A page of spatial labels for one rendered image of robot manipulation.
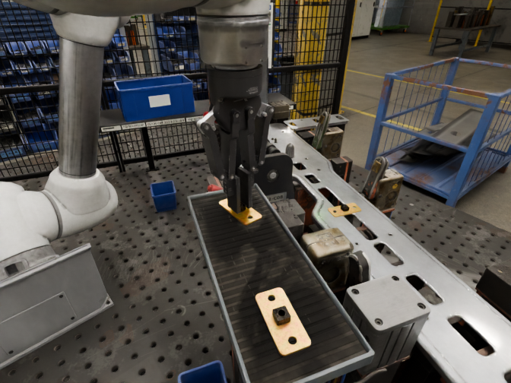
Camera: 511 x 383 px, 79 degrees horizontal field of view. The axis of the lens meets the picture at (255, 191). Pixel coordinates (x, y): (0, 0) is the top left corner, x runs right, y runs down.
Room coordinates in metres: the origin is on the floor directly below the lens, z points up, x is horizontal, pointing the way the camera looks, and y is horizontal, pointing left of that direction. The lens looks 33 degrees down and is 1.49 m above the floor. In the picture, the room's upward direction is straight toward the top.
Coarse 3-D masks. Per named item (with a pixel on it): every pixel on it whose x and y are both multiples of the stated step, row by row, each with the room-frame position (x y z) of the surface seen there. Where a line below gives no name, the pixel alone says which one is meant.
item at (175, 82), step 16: (128, 80) 1.40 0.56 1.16; (144, 80) 1.43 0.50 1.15; (160, 80) 1.46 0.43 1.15; (176, 80) 1.49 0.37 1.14; (128, 96) 1.25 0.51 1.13; (144, 96) 1.28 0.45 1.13; (160, 96) 1.30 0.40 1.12; (176, 96) 1.33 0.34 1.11; (192, 96) 1.37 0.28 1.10; (128, 112) 1.24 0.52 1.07; (144, 112) 1.27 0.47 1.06; (160, 112) 1.30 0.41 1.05; (176, 112) 1.33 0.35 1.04
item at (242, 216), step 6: (222, 204) 0.46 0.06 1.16; (240, 204) 0.45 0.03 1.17; (228, 210) 0.44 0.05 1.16; (246, 210) 0.44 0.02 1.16; (252, 210) 0.44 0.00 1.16; (234, 216) 0.42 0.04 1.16; (240, 216) 0.42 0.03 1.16; (246, 216) 0.42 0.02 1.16; (252, 216) 0.42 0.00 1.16; (258, 216) 0.42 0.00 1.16; (240, 222) 0.41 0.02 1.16; (246, 222) 0.41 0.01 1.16; (252, 222) 0.41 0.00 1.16
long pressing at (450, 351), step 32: (288, 128) 1.25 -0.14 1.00; (320, 160) 0.95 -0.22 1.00; (320, 192) 0.75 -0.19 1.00; (352, 192) 0.75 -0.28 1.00; (320, 224) 0.60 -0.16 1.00; (384, 224) 0.60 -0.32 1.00; (416, 256) 0.49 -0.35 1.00; (448, 288) 0.40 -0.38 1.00; (480, 320) 0.33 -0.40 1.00; (448, 352) 0.28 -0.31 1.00
